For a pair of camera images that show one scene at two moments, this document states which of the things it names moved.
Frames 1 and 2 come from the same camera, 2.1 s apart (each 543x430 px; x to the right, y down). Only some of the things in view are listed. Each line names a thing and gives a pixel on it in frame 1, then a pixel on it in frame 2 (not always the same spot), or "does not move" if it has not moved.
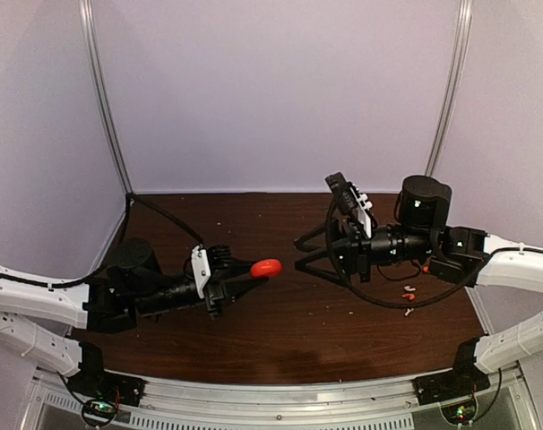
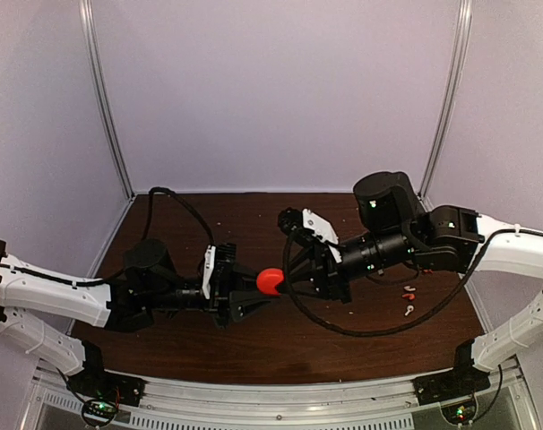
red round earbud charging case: x=270 y=268 to x=268 y=279
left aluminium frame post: x=85 y=13 does not move
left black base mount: x=91 y=379 does not move
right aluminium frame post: x=465 y=18 does not move
